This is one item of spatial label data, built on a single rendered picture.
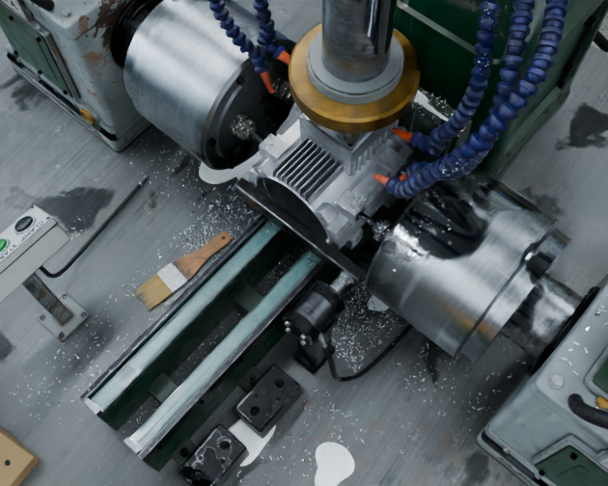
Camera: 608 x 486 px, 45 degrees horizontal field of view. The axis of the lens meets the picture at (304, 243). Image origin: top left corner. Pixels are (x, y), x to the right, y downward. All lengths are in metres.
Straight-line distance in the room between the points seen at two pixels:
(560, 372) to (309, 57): 0.52
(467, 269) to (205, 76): 0.49
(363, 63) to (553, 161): 0.67
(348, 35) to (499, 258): 0.35
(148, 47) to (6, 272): 0.40
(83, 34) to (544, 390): 0.88
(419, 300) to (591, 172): 0.62
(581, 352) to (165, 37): 0.76
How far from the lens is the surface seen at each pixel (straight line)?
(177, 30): 1.19
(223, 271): 1.23
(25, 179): 1.54
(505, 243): 1.00
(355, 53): 0.93
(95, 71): 1.33
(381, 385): 1.28
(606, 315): 1.00
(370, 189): 1.12
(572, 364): 0.96
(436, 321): 1.03
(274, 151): 1.14
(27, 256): 1.15
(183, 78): 1.16
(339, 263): 1.10
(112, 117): 1.43
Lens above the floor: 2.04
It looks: 65 degrees down
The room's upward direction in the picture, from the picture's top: 2 degrees counter-clockwise
